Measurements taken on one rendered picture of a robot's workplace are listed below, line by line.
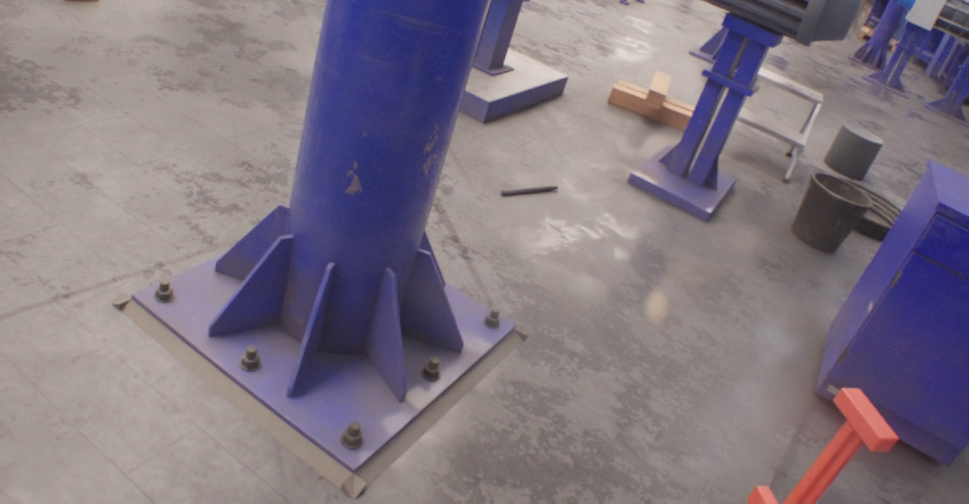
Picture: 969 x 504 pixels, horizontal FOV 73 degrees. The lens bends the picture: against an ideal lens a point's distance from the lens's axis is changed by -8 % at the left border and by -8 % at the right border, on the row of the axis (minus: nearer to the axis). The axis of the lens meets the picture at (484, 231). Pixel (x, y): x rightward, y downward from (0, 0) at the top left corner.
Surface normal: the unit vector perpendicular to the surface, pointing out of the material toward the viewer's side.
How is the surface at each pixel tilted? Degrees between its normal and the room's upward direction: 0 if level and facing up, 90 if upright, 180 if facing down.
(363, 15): 90
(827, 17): 121
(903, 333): 90
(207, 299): 0
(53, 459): 0
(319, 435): 0
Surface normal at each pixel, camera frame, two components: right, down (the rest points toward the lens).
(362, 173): 0.00, 0.51
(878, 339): -0.50, 0.31
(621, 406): 0.28, -0.83
